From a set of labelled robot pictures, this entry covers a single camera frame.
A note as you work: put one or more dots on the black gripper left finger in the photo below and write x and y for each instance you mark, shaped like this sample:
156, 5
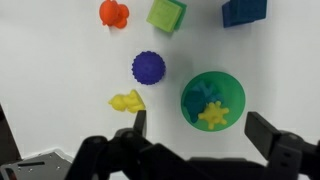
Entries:
133, 153

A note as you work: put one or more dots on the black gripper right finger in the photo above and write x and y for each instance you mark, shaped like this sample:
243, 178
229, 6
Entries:
286, 150

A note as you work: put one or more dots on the yellow toy animal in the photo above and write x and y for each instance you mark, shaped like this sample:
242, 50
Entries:
128, 101

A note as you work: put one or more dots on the green plastic bowl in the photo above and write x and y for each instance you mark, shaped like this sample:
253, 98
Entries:
236, 100

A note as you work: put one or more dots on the yellow spiky toy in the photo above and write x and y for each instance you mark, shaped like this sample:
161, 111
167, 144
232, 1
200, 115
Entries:
213, 115

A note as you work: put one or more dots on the teal toy figure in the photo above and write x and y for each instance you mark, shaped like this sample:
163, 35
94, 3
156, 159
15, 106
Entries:
196, 101

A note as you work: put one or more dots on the orange toy animal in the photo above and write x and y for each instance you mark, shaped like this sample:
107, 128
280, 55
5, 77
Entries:
113, 14

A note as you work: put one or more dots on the purple bumpy ball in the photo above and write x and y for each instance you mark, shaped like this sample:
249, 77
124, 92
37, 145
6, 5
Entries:
148, 68

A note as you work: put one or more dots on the grey metal mounting plate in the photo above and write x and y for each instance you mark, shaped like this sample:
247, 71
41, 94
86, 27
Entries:
36, 166

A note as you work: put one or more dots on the light green soft cube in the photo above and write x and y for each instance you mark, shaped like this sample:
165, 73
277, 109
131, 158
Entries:
164, 15

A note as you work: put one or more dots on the blue soft cube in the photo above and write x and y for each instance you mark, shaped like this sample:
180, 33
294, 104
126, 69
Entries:
245, 12

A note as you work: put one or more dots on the dark green soft cube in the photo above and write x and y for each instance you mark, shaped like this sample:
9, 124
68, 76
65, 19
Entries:
182, 15

